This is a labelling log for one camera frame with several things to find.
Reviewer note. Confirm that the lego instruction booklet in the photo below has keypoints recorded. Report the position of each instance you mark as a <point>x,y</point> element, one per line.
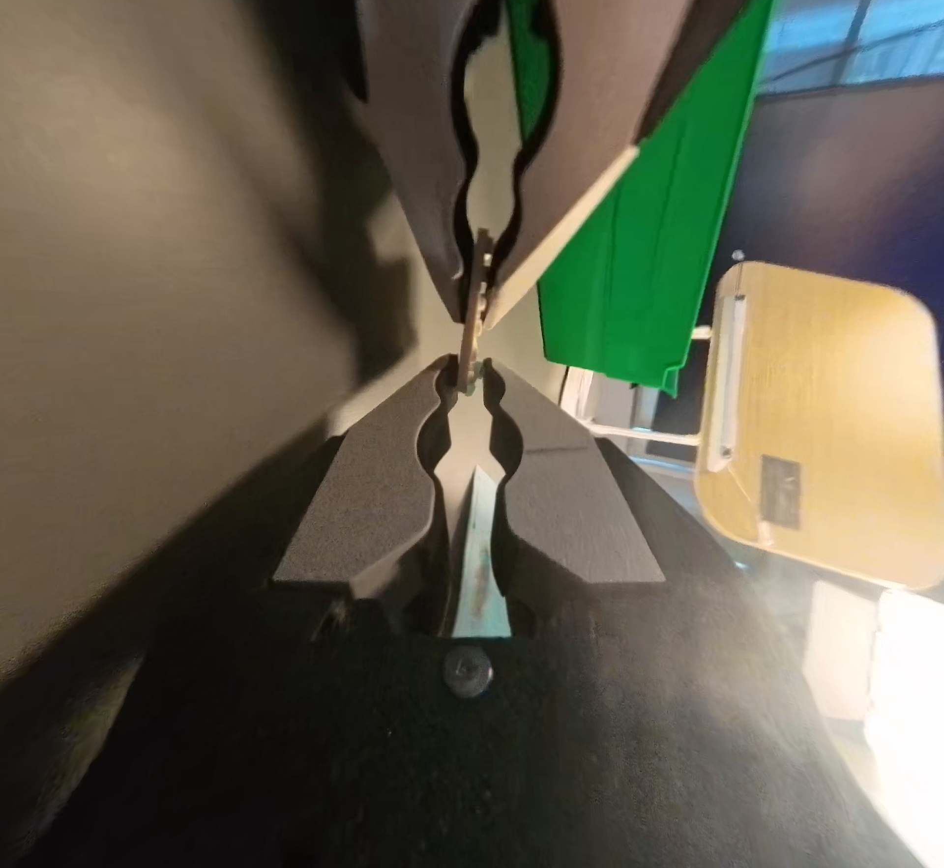
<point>479,573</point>

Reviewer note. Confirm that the wooden book stand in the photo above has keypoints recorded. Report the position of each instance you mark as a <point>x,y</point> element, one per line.
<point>833,403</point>

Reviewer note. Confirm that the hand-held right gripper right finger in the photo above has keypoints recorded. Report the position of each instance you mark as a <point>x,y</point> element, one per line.
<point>582,514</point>

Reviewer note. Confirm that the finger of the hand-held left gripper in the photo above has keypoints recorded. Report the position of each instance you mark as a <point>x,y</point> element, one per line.
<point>612,57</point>
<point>413,72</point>

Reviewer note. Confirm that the green plastic bin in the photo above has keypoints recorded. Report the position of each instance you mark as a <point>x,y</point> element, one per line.
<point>634,278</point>

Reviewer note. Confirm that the bright studio lamp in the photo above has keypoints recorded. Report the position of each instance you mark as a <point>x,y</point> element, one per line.
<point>907,661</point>

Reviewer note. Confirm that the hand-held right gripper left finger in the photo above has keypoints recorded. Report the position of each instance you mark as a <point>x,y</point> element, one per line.
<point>354,514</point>

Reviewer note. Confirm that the white lego plate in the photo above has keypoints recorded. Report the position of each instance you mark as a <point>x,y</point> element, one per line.
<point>472,322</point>

